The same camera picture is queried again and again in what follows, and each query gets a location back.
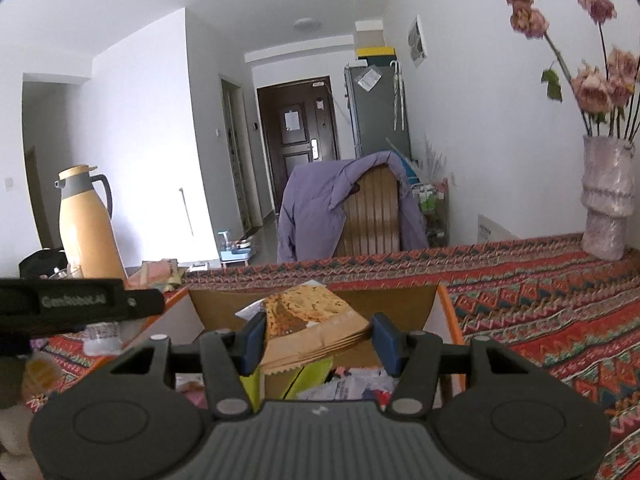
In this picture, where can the paper sheet on refrigerator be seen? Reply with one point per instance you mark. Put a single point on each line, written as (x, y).
(369, 79)

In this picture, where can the wooden chair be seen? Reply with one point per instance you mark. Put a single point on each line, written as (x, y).
(370, 215)

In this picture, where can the round ceiling light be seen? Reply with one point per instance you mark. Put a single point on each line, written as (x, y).
(307, 23)

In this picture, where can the black bag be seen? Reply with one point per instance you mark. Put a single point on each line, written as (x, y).
(42, 262)

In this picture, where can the pink flat packet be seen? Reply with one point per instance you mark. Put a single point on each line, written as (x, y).
(160, 272)

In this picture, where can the dark brown entrance door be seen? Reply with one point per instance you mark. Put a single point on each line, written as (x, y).
(295, 170)

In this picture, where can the orange cardboard box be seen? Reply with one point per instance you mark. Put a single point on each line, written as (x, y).
(215, 310)

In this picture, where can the glass cup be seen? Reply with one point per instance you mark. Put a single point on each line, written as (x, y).
(67, 272)

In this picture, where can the pink textured vase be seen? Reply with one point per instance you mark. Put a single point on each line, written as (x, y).
(607, 200)

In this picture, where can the pale dried pampas grass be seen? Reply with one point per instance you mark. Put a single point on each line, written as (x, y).
(432, 160)

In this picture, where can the white interior door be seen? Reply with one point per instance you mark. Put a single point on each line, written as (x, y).
(235, 160)

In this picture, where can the white light switch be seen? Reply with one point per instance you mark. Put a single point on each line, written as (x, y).
(7, 183)

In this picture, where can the yellow black box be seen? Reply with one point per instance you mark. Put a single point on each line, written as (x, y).
(376, 55)

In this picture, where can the red patterned tablecloth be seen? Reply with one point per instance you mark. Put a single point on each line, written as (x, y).
(525, 300)

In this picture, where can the yellow thermos jug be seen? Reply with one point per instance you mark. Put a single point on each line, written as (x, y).
(85, 230)

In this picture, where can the white mop pole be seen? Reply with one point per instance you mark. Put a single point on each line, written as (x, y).
(186, 210)

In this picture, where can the storage rack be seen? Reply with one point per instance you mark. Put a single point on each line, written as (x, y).
(432, 215)

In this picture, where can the white umbrella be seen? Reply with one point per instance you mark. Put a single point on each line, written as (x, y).
(398, 95)

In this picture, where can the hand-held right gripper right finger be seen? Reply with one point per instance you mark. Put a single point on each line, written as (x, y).
(387, 345)

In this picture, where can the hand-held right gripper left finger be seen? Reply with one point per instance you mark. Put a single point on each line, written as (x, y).
(255, 345)

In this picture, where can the grey refrigerator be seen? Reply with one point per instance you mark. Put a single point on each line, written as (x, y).
(375, 120)

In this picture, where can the pile of snack packets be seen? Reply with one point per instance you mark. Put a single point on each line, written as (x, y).
(350, 385)

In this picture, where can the clear plastic packet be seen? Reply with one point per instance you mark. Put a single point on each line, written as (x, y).
(102, 339)

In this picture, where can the white wall radiator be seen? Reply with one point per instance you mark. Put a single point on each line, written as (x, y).
(495, 230)

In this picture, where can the white paper on door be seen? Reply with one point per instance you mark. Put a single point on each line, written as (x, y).
(292, 119)

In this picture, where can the purple jacket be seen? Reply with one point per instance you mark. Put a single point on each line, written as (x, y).
(310, 210)

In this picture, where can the brown snack packet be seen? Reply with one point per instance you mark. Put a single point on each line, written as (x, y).
(305, 325)

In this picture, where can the bunch of dried pink roses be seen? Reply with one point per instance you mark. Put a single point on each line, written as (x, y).
(592, 87)

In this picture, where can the plain cardboard box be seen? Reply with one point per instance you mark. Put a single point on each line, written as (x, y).
(370, 35)

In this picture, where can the small blue stool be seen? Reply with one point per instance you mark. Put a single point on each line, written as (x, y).
(237, 256)

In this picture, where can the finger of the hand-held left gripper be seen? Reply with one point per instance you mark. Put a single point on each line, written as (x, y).
(145, 302)

